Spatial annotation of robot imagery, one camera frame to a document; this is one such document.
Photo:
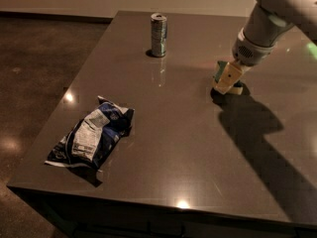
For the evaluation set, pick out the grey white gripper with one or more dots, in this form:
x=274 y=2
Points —
x=250 y=54

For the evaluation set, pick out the silver redbull can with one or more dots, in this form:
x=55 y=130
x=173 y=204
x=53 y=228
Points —
x=159 y=32

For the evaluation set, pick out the blue white chip bag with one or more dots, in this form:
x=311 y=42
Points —
x=93 y=138

